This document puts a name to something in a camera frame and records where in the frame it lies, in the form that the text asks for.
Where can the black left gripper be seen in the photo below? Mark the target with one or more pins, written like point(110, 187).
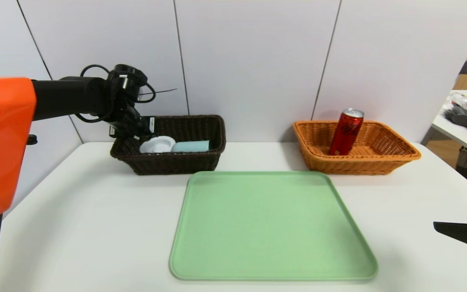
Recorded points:
point(116, 131)

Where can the blue-grey plastic cup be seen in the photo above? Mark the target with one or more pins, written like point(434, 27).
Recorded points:
point(193, 146)

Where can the red soda can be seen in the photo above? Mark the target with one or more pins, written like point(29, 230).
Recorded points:
point(346, 134)

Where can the orange and black left arm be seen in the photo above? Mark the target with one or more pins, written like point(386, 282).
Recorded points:
point(2, 142)

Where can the dark brown wicker basket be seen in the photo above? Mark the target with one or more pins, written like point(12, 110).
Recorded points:
point(176, 162)

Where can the orange wicker basket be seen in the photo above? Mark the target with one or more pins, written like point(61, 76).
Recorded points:
point(383, 150)

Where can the white side table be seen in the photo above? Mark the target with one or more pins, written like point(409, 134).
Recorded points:
point(460, 136)

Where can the grey brush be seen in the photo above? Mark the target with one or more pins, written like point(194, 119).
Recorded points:
point(460, 117)

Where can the clear plastic bottle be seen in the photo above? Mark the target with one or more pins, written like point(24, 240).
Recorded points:
point(461, 100)

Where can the light green plastic tray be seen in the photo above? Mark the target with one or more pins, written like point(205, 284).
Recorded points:
point(274, 231)

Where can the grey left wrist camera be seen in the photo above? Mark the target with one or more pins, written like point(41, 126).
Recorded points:
point(130, 79)

